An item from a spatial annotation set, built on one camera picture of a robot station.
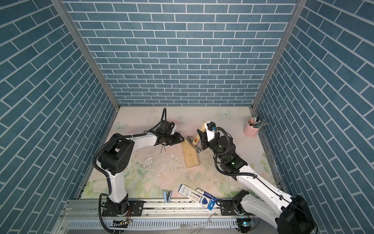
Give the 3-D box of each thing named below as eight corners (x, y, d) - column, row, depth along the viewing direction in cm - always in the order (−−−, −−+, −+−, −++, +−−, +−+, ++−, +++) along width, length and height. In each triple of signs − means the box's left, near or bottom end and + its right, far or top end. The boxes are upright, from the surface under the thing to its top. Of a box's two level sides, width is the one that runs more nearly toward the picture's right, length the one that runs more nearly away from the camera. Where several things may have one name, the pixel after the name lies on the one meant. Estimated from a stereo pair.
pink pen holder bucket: (244, 138, 103) (248, 130, 96) (241, 125, 110) (244, 117, 103) (255, 138, 103) (260, 130, 96) (251, 125, 110) (255, 117, 103)
